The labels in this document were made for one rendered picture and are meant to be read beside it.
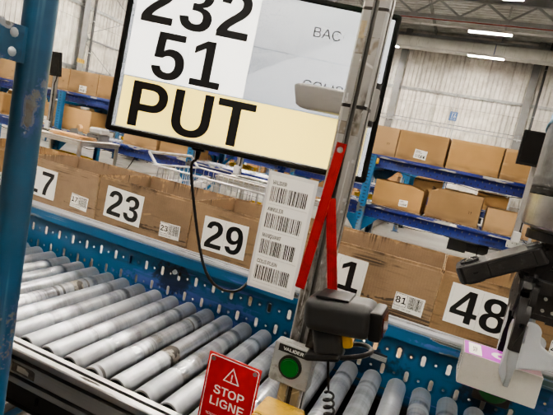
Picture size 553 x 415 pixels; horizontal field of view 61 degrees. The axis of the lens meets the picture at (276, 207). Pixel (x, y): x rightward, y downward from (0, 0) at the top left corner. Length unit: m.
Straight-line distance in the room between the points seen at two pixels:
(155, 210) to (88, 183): 0.30
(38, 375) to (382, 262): 0.88
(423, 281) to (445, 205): 4.28
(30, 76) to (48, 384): 0.80
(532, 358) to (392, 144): 5.28
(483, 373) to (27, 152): 0.62
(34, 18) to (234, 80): 0.46
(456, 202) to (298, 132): 4.80
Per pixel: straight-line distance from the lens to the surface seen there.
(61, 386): 1.13
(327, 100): 0.85
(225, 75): 0.87
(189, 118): 0.87
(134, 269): 1.67
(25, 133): 0.47
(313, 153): 0.85
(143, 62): 0.91
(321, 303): 0.70
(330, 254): 0.74
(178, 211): 1.57
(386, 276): 1.35
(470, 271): 0.70
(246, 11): 0.90
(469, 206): 5.58
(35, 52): 0.47
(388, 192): 5.66
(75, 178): 1.85
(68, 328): 1.29
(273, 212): 0.77
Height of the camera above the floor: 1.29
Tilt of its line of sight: 8 degrees down
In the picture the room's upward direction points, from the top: 12 degrees clockwise
